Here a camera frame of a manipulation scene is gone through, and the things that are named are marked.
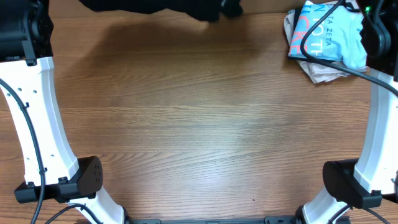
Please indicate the black t-shirt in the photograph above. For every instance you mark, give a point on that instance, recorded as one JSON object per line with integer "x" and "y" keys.
{"x": 201, "y": 10}

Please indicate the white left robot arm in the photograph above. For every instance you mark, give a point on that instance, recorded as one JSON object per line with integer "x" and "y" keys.
{"x": 52, "y": 171}

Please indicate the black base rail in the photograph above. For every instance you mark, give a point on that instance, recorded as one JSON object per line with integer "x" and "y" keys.
{"x": 266, "y": 220}

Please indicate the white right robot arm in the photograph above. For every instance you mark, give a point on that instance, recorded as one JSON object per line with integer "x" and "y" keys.
{"x": 361, "y": 42}

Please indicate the light blue printed t-shirt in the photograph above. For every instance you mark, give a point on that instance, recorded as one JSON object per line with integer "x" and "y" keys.
{"x": 336, "y": 39}

